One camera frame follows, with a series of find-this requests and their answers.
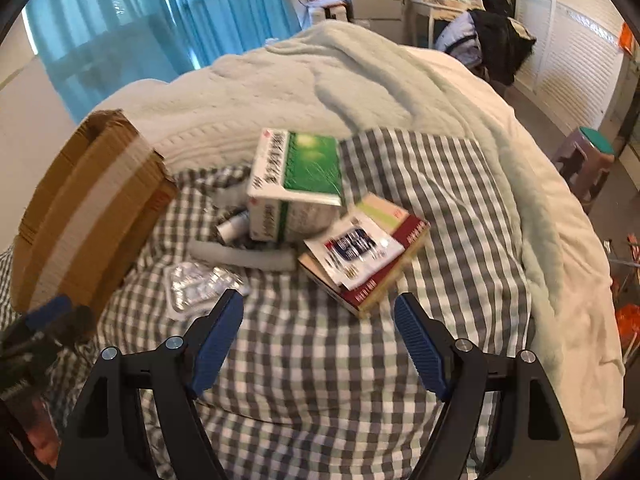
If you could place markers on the blue curtain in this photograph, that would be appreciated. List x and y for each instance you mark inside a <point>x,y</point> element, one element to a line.
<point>92,48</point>

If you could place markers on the white medicine sachet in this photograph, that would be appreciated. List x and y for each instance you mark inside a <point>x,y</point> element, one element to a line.
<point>353,249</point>

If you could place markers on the brown cardboard box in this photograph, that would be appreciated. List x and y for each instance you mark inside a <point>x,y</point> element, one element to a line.
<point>90,215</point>

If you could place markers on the grey mini fridge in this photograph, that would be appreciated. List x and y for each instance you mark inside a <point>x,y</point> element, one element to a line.
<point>385,17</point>

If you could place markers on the small white bottle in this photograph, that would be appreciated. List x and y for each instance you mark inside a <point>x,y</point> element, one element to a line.
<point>234,228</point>

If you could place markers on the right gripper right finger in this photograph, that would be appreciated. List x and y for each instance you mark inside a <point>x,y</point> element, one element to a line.
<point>528,435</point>

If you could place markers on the pale green fluffy blanket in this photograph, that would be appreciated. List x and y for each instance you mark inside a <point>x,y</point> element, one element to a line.
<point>340,79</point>

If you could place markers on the black clothes on chair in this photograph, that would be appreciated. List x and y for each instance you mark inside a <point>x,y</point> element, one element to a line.
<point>489,42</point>

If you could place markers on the white slatted wardrobe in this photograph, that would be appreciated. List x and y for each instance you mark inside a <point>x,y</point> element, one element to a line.
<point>576,61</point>

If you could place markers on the white dressing table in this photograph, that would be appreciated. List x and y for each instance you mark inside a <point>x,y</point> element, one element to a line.
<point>438,10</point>

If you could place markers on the silver pill blister pack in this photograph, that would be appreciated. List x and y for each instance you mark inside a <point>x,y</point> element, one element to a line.
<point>193,289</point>

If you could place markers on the left human hand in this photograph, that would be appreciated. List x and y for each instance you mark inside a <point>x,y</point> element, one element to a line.
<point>35,418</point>

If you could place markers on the dark red book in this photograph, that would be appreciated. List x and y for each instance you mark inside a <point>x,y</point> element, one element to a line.
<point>411,232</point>

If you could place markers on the white tube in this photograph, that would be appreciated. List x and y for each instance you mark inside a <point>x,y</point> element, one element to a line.
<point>278,260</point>

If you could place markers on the grey checkered bed sheet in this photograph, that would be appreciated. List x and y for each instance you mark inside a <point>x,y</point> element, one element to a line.
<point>308,390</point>

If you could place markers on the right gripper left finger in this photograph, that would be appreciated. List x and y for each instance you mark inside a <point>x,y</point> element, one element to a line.
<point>106,438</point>

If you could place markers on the green white medicine box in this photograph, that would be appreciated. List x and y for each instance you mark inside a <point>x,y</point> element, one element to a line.
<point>295,189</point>

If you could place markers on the purple stool green top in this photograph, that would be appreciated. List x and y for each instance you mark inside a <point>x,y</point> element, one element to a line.
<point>584,160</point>

